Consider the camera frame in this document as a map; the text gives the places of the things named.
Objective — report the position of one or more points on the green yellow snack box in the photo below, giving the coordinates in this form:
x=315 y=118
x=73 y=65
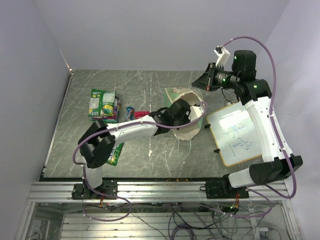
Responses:
x=101 y=103

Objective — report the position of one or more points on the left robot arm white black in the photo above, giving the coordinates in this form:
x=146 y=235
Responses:
x=96 y=145

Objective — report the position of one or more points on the white whiteboard wooden frame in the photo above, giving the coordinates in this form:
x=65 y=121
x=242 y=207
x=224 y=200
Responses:
x=234 y=134

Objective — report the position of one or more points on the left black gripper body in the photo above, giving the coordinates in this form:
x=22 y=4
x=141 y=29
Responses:
x=185 y=120

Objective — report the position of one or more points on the green printed paper bag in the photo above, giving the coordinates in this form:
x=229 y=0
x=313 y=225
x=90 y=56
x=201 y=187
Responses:
x=193 y=97

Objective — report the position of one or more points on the green snack packet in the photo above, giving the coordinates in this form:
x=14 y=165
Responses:
x=110 y=119

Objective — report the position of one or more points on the blue snack packet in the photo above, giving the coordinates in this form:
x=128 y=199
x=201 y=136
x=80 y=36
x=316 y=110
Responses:
x=129 y=114

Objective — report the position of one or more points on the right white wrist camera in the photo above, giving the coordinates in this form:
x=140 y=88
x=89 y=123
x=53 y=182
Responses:
x=222 y=56

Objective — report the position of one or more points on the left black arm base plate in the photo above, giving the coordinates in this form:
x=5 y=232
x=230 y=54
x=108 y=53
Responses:
x=108 y=190

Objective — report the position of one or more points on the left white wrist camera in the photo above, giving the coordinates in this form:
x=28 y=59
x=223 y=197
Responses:
x=195 y=112

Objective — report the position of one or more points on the red snack packet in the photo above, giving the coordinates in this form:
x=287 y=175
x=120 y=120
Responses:
x=140 y=114

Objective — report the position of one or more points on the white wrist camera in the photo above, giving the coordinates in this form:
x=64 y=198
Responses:
x=222 y=56
x=195 y=112

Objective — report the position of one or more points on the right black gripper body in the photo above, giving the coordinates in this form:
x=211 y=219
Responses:
x=223 y=78

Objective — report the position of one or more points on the green Fox's candy packet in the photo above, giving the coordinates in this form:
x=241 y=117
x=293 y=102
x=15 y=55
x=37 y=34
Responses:
x=115 y=154

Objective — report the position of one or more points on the aluminium extrusion rail frame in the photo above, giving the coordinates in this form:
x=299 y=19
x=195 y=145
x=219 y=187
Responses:
x=154 y=192

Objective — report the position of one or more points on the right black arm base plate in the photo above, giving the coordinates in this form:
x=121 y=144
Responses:
x=220 y=188

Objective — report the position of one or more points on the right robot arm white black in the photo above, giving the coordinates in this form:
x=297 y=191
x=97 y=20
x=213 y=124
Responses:
x=279 y=162

